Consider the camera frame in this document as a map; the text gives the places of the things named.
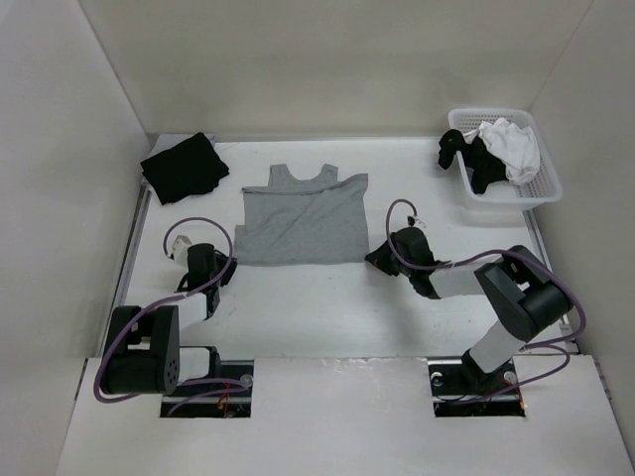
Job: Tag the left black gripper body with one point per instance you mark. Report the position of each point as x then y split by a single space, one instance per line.
221 265

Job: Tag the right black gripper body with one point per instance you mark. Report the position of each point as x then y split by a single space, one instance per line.
386 261

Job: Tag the grey tank top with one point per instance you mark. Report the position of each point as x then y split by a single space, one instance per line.
315 221

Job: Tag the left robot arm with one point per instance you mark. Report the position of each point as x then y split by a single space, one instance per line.
143 353

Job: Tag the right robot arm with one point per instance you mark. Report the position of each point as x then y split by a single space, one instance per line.
525 297

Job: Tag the folded black tank top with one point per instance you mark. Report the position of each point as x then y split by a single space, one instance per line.
189 168

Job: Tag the black tank top in basket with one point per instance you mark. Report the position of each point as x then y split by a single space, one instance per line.
486 168

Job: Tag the white tank top in basket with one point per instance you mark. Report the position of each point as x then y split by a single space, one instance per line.
517 148

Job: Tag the white plastic basket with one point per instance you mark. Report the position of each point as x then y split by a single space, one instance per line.
504 196

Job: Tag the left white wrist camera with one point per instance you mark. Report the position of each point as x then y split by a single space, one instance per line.
179 250

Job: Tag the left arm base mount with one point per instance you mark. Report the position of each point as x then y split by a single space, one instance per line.
228 394

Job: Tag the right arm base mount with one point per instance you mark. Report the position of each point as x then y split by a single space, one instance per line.
454 396

